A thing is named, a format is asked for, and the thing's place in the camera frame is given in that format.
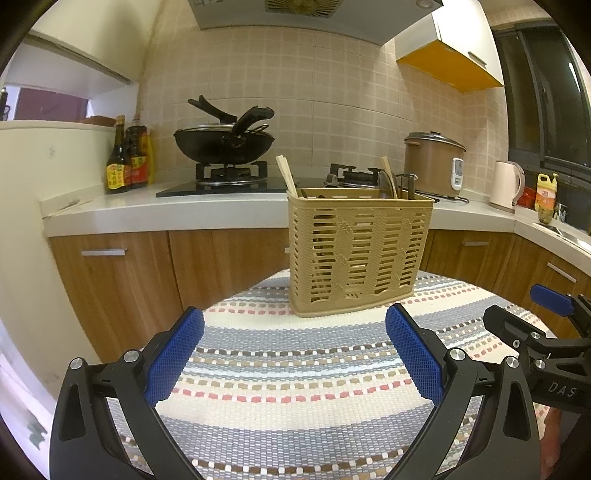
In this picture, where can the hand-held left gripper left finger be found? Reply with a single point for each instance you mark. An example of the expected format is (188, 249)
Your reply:
(175, 355)

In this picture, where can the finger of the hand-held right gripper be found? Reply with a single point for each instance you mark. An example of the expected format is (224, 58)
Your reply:
(508, 323)
(551, 299)

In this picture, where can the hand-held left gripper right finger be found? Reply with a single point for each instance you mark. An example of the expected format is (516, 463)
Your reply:
(415, 355)

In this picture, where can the beige plastic basket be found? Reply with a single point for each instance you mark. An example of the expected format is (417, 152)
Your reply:
(360, 258)

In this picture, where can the steel sink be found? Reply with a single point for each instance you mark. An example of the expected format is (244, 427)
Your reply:
(568, 235)

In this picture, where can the yellow oil bottle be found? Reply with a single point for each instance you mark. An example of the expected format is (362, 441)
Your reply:
(546, 198)

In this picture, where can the red packet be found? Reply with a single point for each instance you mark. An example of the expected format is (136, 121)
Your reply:
(526, 197)

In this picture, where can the striped woven mat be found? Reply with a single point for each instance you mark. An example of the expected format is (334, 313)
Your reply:
(295, 369)

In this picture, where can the white electric kettle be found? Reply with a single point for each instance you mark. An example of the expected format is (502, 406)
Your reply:
(503, 184)

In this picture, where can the dark metal utensil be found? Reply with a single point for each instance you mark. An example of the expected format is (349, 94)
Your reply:
(402, 187)
(412, 187)

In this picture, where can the black glass gas stove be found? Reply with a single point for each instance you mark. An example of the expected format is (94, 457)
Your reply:
(184, 188)

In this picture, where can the wooden chopstick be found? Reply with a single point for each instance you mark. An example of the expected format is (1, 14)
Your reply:
(283, 174)
(390, 177)
(289, 173)

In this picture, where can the brown rice cooker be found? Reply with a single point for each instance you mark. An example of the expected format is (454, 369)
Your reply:
(429, 161)

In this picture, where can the red label sauce bottle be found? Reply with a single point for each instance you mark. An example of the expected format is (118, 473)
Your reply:
(137, 166)

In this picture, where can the tall dark soy sauce bottle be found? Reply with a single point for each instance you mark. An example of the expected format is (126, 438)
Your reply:
(117, 170)

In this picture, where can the dark window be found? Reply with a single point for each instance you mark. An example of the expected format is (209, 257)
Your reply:
(545, 92)

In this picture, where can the black wok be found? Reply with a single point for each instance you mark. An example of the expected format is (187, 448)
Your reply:
(217, 152)

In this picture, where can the grey range hood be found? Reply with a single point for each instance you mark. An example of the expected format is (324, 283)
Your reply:
(323, 21)

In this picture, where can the white and orange wall cabinet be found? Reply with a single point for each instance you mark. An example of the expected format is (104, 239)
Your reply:
(457, 50)

